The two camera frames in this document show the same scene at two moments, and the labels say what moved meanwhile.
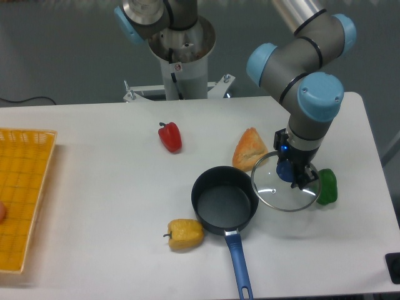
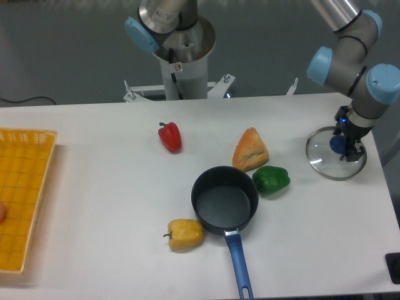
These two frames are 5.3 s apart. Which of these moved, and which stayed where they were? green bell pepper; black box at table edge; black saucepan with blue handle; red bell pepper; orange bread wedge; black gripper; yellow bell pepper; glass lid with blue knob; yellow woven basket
Moved: black gripper; green bell pepper; glass lid with blue knob
Stayed: orange bread wedge; black box at table edge; yellow woven basket; red bell pepper; black saucepan with blue handle; yellow bell pepper
